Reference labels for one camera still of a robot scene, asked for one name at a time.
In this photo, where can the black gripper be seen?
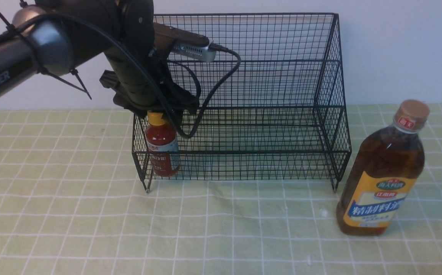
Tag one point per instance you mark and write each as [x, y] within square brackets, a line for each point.
[136, 94]

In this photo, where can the small red sauce bottle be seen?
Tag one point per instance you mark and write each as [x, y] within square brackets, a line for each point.
[161, 140]

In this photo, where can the large brown cooking wine bottle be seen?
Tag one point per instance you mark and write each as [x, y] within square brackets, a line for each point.
[386, 168]

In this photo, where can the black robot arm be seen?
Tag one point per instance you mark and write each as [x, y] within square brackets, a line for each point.
[54, 37]

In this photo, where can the green checkered tablecloth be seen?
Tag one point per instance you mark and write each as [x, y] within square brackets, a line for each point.
[71, 203]

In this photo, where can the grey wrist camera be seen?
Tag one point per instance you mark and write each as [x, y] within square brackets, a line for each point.
[190, 47]

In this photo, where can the black wire mesh shelf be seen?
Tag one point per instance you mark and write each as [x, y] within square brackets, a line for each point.
[282, 115]

